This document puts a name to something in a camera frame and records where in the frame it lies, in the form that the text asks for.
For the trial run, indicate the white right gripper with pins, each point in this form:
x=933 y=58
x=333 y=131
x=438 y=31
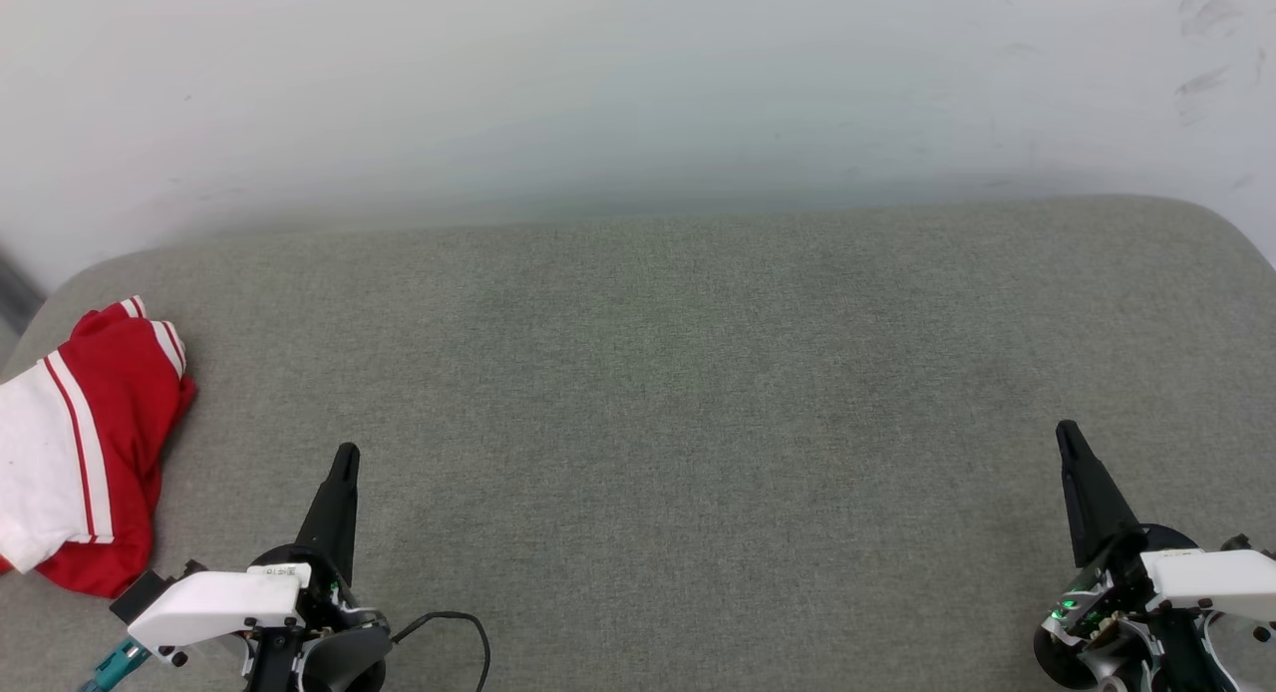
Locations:
x=1216 y=577

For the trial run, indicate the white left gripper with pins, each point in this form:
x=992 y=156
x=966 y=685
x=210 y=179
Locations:
x=214 y=604

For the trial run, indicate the red and white jersey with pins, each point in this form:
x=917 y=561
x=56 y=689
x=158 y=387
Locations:
x=110 y=443

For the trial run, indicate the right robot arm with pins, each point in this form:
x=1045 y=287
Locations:
x=1186 y=652

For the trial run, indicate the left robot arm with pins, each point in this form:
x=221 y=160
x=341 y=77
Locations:
x=349 y=660

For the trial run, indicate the grey fabric sofa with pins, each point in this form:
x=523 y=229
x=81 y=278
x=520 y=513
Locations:
x=678 y=393

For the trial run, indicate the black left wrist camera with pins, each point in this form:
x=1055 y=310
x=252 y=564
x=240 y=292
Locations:
x=145 y=592

